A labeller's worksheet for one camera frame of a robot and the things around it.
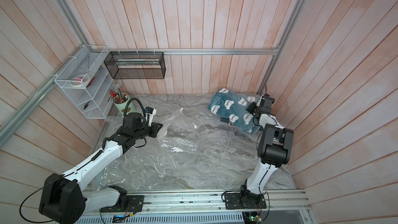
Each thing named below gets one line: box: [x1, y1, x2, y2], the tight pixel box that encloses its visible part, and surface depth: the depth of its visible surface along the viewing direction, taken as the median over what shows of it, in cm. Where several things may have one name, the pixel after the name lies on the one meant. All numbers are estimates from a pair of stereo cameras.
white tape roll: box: [69, 75, 91, 88], surface depth 76 cm
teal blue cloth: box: [207, 87, 261, 135], surface depth 100 cm
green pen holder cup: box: [112, 92, 136, 117], surface depth 100 cm
